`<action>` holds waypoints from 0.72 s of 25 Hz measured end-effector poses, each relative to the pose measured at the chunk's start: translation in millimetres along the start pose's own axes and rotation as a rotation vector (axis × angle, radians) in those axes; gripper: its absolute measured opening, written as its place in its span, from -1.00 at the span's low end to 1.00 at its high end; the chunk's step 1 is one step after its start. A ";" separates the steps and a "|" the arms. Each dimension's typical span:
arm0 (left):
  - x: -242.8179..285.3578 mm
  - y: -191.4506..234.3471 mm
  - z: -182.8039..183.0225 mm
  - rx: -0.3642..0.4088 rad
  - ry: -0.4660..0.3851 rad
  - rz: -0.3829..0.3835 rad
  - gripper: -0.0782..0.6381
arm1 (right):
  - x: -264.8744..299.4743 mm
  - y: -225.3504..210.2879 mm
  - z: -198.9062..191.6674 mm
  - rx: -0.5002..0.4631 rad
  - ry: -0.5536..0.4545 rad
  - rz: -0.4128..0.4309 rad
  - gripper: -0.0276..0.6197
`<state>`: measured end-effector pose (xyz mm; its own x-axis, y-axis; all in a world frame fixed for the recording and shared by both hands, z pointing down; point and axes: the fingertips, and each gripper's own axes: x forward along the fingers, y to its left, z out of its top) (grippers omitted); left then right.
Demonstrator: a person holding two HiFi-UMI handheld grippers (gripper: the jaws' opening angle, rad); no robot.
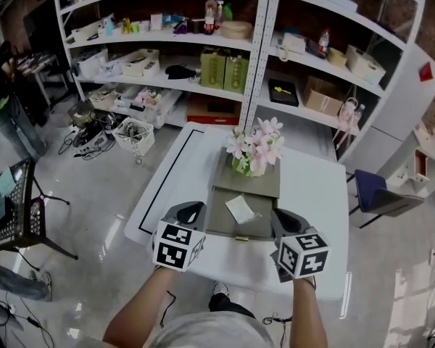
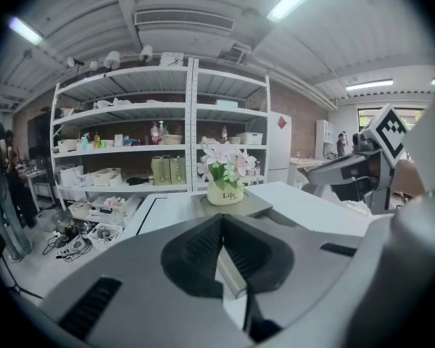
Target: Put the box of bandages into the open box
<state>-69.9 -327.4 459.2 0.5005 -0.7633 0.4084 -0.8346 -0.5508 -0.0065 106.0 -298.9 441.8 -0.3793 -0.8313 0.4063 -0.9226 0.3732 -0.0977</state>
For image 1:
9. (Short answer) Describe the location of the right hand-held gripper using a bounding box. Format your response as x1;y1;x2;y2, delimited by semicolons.
270;207;331;283

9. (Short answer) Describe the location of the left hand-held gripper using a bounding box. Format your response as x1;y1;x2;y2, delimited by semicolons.
152;201;208;273

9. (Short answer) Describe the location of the grey box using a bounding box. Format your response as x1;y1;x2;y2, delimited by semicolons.
205;146;282;244

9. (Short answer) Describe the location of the small white box of bandages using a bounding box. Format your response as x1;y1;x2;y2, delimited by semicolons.
225;194;257;225

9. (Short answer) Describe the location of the person's right forearm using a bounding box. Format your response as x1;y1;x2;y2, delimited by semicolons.
289;275;329;348

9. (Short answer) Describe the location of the person's left forearm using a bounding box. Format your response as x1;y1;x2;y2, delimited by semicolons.
102;265;189;348

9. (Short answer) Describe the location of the red flat box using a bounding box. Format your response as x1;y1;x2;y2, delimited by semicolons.
186;95;242;127

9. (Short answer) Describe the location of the brown cardboard box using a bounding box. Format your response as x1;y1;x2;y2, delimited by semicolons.
302;75;346;117

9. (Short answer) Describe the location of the green carton box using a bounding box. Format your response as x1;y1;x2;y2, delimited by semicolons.
199;48;226;88
223;54;249;94

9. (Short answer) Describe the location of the white open bin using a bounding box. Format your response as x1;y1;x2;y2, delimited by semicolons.
122;49;161;78

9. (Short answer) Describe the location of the white table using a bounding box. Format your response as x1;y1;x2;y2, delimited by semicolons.
124;121;351;302

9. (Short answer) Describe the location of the person's white shoe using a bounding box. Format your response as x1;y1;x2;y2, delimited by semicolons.
212;281;231;297

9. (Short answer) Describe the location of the person's black trouser leg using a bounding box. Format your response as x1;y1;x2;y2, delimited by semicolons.
207;292;257;320

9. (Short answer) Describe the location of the person's grey shirt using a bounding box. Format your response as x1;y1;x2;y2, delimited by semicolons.
147;310;277;348

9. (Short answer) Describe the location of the blue chair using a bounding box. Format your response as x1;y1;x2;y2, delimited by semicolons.
347;169;426;230

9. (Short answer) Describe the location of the pink flower bouquet in vase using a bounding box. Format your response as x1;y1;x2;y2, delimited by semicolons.
225;117;286;178

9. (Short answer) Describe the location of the pink ribboned gift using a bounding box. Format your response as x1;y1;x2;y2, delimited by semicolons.
337;97;360;134

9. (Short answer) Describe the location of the small white side shelf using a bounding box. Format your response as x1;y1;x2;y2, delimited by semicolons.
397;124;435;196

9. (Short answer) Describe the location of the black metal mesh stand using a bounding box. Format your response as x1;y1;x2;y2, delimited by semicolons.
0;157;79;262

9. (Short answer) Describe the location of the white cabinet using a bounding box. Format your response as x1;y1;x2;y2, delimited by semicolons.
347;44;435;181

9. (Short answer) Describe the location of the black tray with yellow item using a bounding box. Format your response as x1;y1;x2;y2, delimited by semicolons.
268;78;300;108

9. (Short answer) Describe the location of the black cloth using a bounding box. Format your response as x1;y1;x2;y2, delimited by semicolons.
165;64;199;81

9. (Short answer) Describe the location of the red-capped clear bottle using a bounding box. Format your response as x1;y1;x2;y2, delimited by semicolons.
318;28;331;59

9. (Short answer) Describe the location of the beige round basket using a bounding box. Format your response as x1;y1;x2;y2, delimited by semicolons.
220;20;254;41

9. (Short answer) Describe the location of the white metal shelving unit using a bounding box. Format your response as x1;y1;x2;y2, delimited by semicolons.
51;0;428;163

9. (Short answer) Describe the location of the cola bottle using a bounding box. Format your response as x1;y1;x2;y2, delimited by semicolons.
203;0;219;36

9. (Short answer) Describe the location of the white basket of cables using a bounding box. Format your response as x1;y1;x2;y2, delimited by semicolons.
112;117;156;158

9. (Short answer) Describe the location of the white storage bin with handle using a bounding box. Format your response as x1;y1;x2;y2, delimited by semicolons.
345;44;387;86

